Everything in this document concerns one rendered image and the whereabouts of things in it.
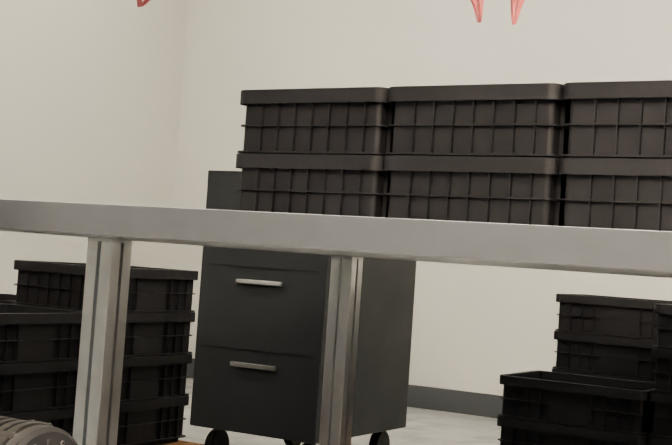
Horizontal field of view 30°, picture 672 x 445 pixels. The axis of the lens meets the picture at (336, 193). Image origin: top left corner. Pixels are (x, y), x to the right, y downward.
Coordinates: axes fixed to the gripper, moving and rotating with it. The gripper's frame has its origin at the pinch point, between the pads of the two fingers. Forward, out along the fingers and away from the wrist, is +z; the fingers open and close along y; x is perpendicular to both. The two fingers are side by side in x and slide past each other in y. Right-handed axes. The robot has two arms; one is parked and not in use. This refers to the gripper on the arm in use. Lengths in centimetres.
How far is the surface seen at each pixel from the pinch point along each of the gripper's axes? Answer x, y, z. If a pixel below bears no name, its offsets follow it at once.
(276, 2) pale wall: -417, -24, -61
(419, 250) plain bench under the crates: 75, 33, 37
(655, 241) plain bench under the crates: 92, 14, 34
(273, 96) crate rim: -2.5, 38.2, 15.1
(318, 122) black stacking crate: 3.1, 31.4, 19.5
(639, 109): 42.1, -7.4, 17.6
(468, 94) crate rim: 23.8, 12.2, 15.2
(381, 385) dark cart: -181, -27, 93
